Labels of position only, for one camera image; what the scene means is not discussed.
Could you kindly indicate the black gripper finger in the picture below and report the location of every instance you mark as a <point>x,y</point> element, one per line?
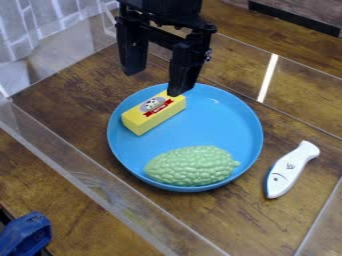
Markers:
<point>192,52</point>
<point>133,45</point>

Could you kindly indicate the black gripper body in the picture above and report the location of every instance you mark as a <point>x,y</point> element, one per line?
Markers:
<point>144,16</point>

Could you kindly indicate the white wooden fish toy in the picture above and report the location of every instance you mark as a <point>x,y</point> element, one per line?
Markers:
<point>288,168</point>

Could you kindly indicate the blue clamp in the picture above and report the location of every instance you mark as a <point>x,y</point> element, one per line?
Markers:
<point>26,235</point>

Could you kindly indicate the yellow butter brick toy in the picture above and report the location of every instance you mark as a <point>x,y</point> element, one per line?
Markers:
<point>153,112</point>

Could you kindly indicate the white patterned cloth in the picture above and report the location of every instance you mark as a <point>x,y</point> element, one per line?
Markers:
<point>31,20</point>

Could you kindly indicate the blue round tray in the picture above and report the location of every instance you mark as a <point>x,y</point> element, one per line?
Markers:
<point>217,119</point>

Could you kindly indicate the green bumpy gourd toy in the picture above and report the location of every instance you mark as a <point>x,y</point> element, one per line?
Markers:
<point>192,166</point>

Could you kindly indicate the clear acrylic enclosure wall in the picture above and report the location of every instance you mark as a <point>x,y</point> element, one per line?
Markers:
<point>58,169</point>

